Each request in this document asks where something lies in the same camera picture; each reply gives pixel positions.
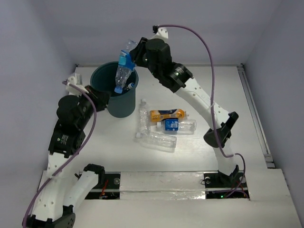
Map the blue cap water bottle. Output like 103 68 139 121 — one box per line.
114 39 137 94

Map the clear bottle blue-white cap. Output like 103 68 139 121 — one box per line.
135 131 177 152

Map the clear bottle plain white cap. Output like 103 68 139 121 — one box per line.
125 83 134 91

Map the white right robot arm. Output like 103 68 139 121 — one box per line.
130 38 239 186

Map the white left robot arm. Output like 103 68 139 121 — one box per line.
22 82 111 228

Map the dark green plastic bin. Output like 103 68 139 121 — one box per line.
90 62 139 118

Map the orange label drink bottle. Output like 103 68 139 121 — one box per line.
150 109 189 123

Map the upright-lying clear ribbed bottle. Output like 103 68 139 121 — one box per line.
139 99 151 133

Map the blue label water bottle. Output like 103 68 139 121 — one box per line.
156 118 197 134

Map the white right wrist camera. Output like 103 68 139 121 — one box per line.
152 25 169 41

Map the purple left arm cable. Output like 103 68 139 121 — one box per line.
22 80 97 228

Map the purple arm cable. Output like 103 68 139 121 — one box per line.
22 80 97 228
153 23 247 198

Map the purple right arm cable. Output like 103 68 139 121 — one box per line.
153 23 247 198

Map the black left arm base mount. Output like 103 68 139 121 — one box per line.
85 172 121 200

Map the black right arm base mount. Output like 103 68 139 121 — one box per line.
200 166 249 199

